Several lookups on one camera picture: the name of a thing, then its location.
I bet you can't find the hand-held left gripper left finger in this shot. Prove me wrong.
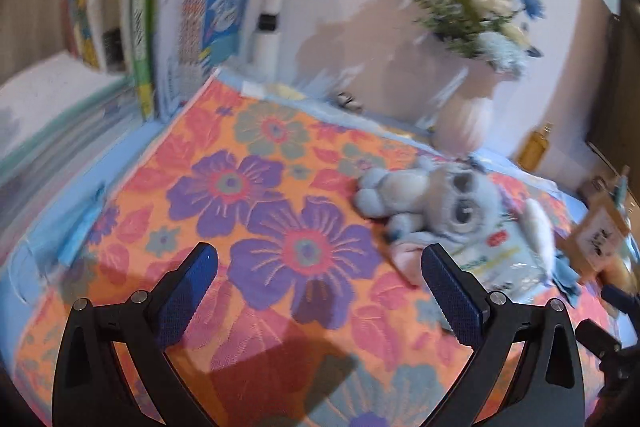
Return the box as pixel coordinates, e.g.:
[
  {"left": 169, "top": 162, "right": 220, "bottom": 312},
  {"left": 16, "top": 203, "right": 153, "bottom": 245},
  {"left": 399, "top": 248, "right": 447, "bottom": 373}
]
[{"left": 52, "top": 242, "right": 219, "bottom": 427}]

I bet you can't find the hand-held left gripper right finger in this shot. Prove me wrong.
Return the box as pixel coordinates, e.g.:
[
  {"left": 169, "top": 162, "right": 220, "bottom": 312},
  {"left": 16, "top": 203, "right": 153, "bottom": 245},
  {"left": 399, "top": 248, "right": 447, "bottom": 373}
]
[{"left": 421, "top": 243, "right": 586, "bottom": 427}]

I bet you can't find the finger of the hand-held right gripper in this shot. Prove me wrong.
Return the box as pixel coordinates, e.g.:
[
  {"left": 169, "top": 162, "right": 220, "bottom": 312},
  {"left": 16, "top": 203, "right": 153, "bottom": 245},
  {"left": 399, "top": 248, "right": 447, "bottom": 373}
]
[
  {"left": 601, "top": 284, "right": 640, "bottom": 315},
  {"left": 575, "top": 319, "right": 623, "bottom": 360}
]

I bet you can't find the blue microfiber cloth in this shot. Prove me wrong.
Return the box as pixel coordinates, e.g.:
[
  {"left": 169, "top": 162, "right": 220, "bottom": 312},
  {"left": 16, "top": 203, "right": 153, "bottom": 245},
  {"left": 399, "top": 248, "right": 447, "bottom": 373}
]
[{"left": 552, "top": 252, "right": 583, "bottom": 308}]

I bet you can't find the grey blue plush toy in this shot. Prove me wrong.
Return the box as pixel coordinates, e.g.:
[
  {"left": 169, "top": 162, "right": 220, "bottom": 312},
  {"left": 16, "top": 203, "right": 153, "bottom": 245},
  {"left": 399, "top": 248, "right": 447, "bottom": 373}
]
[{"left": 352, "top": 154, "right": 506, "bottom": 253}]

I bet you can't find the wet wipes packet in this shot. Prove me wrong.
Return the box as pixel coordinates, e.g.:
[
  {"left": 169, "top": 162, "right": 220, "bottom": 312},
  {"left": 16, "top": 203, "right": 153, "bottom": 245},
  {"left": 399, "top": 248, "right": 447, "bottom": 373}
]
[{"left": 440, "top": 217, "right": 551, "bottom": 303}]

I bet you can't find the white furry plush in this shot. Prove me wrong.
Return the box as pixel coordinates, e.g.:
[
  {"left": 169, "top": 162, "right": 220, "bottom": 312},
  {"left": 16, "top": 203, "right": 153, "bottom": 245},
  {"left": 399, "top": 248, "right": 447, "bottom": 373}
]
[{"left": 520, "top": 199, "right": 557, "bottom": 270}]

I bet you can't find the teal comb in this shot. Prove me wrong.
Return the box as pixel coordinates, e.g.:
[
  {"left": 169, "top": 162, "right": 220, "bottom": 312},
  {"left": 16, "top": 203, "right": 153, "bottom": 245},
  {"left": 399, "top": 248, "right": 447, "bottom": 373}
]
[{"left": 612, "top": 164, "right": 633, "bottom": 208}]

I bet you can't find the floral tablecloth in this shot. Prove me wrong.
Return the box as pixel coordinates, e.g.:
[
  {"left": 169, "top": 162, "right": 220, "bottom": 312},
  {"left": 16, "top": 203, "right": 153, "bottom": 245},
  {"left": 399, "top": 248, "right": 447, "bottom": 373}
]
[{"left": 10, "top": 72, "right": 606, "bottom": 427}]

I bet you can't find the blue face mask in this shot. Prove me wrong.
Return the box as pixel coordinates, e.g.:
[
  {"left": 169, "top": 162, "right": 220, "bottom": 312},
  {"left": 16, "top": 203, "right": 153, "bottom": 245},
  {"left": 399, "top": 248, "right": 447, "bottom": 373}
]
[{"left": 10, "top": 184, "right": 108, "bottom": 303}]

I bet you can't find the yellow glass bottle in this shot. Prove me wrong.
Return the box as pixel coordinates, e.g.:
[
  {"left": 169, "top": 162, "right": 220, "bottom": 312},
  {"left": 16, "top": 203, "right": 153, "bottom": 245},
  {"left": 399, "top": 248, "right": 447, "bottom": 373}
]
[{"left": 515, "top": 122, "right": 553, "bottom": 172}]

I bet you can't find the white ribbed vase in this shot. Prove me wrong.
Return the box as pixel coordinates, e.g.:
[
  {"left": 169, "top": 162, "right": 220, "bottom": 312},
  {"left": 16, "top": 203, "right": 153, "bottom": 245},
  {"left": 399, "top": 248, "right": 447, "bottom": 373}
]
[{"left": 432, "top": 67, "right": 516, "bottom": 152}]

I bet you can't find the black television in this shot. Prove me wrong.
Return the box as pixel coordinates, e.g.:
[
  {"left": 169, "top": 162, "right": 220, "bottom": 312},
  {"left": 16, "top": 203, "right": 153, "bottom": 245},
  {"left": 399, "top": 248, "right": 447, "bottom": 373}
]
[{"left": 585, "top": 0, "right": 640, "bottom": 168}]

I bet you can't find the small black white object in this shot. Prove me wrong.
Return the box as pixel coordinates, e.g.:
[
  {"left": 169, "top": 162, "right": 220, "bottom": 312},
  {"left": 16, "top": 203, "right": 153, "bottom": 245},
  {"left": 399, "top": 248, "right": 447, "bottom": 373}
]
[{"left": 334, "top": 91, "right": 362, "bottom": 112}]

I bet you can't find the stack of flat books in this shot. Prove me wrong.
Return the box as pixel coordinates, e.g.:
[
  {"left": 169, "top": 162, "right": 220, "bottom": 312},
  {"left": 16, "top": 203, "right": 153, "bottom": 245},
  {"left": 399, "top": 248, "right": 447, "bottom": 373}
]
[{"left": 0, "top": 52, "right": 146, "bottom": 198}]

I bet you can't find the row of upright books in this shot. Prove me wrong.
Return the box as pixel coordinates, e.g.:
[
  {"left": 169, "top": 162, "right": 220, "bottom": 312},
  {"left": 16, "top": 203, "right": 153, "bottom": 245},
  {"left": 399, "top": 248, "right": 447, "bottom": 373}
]
[{"left": 60, "top": 0, "right": 253, "bottom": 122}]

